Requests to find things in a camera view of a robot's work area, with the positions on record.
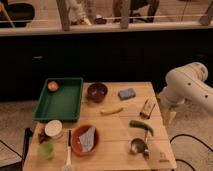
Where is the green plastic tray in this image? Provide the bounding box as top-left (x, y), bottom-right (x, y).
top-left (33, 78), bottom-right (83, 122)

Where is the green cup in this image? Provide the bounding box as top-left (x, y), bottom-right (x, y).
top-left (37, 142), bottom-right (54, 160)

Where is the green cucumber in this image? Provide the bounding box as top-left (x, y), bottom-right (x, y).
top-left (129, 120), bottom-right (154, 136)

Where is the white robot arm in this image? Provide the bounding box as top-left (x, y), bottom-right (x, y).
top-left (158, 62), bottom-right (213, 126)

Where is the orange fruit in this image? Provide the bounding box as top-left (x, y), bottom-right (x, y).
top-left (47, 81), bottom-right (59, 92)

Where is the black floor cable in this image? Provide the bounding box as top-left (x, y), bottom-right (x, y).
top-left (170, 133), bottom-right (213, 171)

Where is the metal measuring cup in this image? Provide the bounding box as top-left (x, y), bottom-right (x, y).
top-left (131, 138), bottom-right (149, 156)

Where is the yellow banana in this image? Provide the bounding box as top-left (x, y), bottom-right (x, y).
top-left (100, 107), bottom-right (123, 115)

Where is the metal fork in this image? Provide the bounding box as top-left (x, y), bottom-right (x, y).
top-left (144, 130), bottom-right (149, 159)

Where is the dark red bowl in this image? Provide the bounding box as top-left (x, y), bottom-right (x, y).
top-left (87, 83), bottom-right (108, 103)

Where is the blue sponge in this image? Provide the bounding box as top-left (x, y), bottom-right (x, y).
top-left (118, 88), bottom-right (136, 100)

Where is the grey folded cloth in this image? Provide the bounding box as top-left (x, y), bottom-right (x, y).
top-left (79, 126), bottom-right (96, 152)

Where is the orange plate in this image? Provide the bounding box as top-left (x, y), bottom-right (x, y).
top-left (71, 124), bottom-right (99, 157)

